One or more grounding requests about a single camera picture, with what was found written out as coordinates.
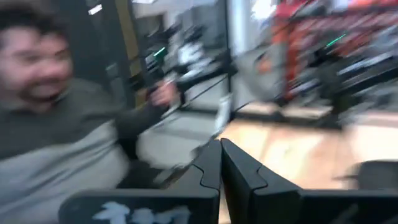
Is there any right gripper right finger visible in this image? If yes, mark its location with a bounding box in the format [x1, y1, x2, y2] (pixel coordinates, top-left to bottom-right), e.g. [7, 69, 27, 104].
[220, 138, 398, 224]

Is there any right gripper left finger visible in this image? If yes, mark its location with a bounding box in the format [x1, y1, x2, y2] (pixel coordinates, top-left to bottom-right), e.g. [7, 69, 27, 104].
[58, 138, 222, 224]

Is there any person's hand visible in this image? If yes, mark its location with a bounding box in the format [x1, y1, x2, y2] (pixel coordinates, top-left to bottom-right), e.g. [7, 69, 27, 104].
[148, 79, 180, 107]

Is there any person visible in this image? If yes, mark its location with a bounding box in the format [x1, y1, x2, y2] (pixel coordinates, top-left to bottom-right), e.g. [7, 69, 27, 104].
[0, 2, 180, 224]

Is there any red storage rack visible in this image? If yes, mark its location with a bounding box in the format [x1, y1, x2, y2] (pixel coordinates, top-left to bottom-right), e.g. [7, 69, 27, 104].
[272, 0, 398, 100]

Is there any black pillar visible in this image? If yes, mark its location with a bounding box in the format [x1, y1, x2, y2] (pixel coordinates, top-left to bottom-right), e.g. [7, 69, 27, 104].
[51, 0, 139, 108]

